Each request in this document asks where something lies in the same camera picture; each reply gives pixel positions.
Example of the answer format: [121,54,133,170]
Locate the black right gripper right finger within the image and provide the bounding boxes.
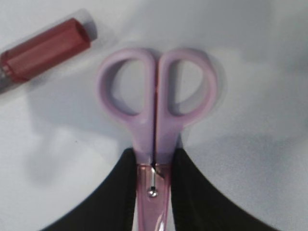
[171,148,275,231]

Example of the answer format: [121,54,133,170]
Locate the pink handled scissors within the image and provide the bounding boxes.
[98,48,218,231]

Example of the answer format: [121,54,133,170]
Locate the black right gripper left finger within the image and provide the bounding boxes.
[44,148,137,231]

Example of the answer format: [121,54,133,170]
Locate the red glitter pen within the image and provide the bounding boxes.
[0,9,97,93]

